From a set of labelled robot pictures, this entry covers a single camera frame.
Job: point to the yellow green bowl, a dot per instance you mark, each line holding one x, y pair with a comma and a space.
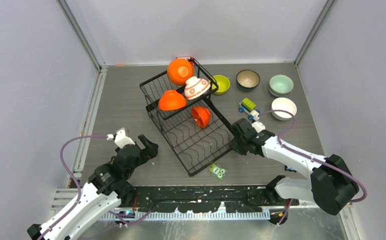
223, 83

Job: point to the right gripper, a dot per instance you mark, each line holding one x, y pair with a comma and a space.
235, 145

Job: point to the orange bowl top upright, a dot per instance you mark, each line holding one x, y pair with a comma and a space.
179, 71

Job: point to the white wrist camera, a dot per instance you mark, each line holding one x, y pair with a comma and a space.
258, 126
120, 138

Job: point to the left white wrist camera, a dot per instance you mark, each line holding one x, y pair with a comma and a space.
120, 138

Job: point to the red toy brick block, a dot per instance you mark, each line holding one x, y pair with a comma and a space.
188, 58

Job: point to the green owl number tile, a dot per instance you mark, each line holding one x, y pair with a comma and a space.
217, 171

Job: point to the white ribbed bowl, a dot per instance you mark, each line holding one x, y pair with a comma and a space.
283, 108

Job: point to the orange bowl upper shelf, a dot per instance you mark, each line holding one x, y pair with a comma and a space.
171, 100

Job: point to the white red patterned bowl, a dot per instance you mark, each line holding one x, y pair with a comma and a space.
195, 87

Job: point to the blue owl number tile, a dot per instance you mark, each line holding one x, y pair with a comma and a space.
289, 169

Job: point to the floral pale green bowl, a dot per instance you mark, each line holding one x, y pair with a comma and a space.
281, 84

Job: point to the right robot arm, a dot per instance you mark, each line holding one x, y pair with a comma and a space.
327, 180

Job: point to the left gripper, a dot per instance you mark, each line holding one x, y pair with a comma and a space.
150, 148

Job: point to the orange bowl lower shelf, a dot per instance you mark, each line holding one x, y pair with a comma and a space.
201, 116

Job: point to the black wire dish rack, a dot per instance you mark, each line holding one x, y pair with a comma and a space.
196, 148

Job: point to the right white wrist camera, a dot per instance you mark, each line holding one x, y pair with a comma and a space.
258, 126

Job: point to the orange bowl shelf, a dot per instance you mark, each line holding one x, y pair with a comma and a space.
201, 116
171, 100

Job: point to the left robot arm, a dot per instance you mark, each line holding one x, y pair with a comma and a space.
106, 189

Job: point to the toy brick car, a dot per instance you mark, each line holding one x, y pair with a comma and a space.
249, 107

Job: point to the pale green ringed bowl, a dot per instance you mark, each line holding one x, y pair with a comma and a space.
275, 94

